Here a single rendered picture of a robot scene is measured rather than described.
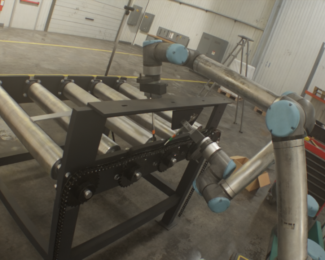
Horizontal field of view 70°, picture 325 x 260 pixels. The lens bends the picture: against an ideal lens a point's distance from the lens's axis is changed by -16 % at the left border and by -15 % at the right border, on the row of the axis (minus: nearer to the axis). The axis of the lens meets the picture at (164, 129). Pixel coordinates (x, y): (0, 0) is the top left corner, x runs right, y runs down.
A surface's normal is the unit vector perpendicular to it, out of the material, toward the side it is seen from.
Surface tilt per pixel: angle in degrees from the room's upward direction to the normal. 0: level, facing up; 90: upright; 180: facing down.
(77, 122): 90
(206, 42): 90
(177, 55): 77
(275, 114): 84
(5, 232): 0
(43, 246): 0
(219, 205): 94
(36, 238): 0
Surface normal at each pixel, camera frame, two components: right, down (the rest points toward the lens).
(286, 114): -0.67, -0.09
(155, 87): -0.61, 0.32
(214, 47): -0.55, 0.11
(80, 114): 0.76, 0.47
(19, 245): 0.34, -0.87
